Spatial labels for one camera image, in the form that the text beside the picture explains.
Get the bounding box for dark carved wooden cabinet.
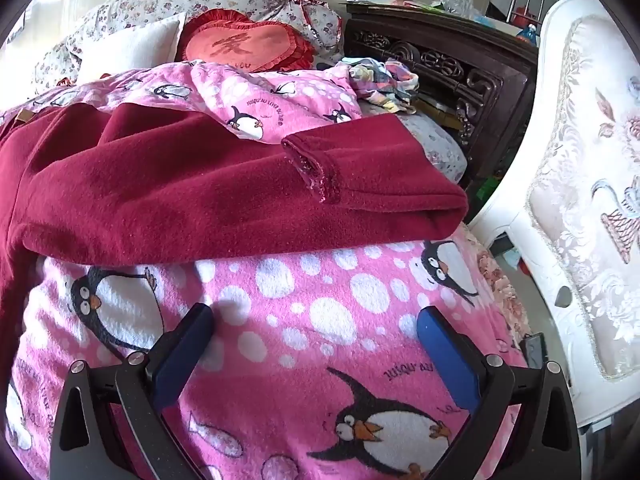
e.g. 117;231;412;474
342;2;541;226

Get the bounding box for dark red fleece pants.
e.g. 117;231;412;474
0;104;469;346

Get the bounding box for white pillow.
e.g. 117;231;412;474
77;12;188;83

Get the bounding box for orange patterned cloth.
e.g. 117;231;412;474
176;7;317;73

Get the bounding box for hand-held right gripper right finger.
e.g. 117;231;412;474
416;305;583;480

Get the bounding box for colourful crumpled clothes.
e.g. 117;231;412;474
335;56;421;113

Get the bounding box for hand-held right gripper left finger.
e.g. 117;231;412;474
49;302;216;480

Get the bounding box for white upholstered chair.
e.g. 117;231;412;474
467;0;640;428

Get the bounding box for clear plastic bag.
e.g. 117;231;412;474
437;0;488;17

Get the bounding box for pink penguin print blanket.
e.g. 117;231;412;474
0;60;532;480

